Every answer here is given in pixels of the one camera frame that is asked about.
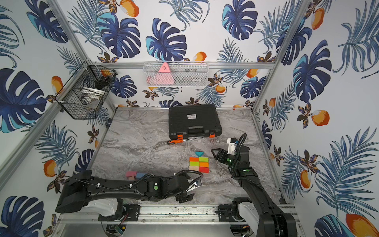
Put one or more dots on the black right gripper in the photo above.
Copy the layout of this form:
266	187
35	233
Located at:
221	152

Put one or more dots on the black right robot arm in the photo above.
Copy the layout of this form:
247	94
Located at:
263	216

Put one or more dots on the lime green rectangular block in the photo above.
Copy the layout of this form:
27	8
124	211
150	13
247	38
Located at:
203	159

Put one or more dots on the orange rectangular block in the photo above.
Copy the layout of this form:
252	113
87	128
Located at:
194	159

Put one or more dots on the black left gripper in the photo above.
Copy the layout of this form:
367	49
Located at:
183	190

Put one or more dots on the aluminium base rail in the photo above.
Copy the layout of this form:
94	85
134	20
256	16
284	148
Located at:
162	214

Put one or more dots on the orange square block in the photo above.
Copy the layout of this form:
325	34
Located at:
204	164

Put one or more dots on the black plastic tool case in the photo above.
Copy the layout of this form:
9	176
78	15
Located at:
193	122

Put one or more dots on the natural wood rectangular block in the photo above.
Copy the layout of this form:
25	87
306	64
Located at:
194	168

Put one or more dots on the black wire basket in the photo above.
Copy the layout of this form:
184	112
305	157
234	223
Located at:
86	96

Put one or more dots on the black corner bracket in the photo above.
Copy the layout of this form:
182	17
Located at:
109	122

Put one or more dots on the light blue rectangular block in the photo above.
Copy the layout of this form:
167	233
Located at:
139	175

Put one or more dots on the red rectangular block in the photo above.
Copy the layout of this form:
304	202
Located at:
203	169

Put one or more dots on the orange handled screwdriver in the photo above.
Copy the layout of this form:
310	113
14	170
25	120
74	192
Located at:
173	142

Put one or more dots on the pink triangle card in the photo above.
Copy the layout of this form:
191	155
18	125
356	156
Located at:
163	76

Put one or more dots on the teal triangle block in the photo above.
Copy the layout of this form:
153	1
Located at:
199	154

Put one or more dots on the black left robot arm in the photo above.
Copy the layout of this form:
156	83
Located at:
82	188

